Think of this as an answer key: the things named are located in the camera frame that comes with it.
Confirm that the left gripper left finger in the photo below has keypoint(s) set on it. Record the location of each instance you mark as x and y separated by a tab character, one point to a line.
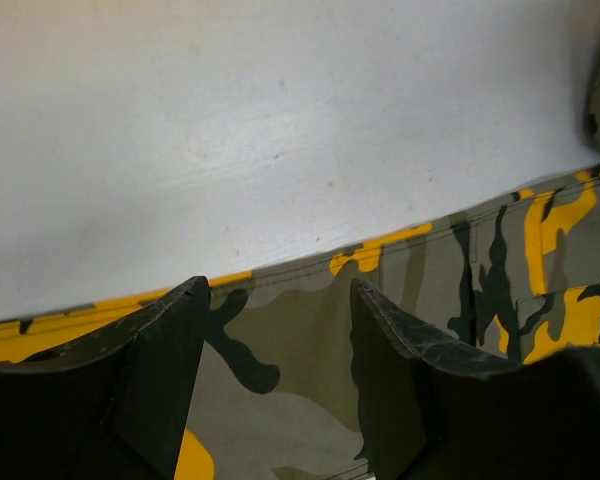
111	404

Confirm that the yellow green camouflage trousers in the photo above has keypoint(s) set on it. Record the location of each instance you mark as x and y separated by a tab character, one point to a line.
447	152

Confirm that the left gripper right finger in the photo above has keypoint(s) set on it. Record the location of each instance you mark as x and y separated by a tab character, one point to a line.
433	407

